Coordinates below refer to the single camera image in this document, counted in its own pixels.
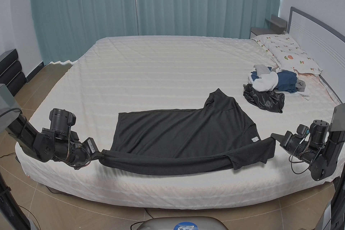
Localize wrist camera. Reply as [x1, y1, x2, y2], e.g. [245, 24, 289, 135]
[280, 130, 296, 147]
[85, 137, 100, 156]

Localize bed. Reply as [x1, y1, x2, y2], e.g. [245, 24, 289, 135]
[15, 6, 345, 209]

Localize black chest of drawers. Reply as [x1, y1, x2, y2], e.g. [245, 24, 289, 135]
[0, 49, 27, 98]

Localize grey bedside table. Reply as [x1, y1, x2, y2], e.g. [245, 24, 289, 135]
[250, 14, 288, 40]

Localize white printed pillow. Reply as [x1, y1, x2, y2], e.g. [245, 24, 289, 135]
[252, 33, 323, 75]

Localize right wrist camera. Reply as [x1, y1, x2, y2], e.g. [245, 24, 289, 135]
[280, 130, 296, 147]

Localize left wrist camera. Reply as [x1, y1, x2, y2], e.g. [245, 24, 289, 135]
[85, 137, 100, 156]

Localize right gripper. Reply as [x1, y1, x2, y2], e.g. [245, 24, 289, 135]
[280, 139, 306, 161]

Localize black T-shirt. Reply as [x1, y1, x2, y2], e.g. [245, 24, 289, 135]
[99, 88, 277, 176]

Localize pile of clothes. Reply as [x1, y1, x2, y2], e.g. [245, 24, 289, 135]
[248, 64, 311, 100]

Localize black shiny garment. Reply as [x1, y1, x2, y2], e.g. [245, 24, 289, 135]
[243, 83, 286, 114]

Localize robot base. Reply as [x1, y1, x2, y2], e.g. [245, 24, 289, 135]
[144, 217, 225, 230]

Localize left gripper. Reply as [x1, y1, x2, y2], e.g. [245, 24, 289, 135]
[72, 146, 104, 170]

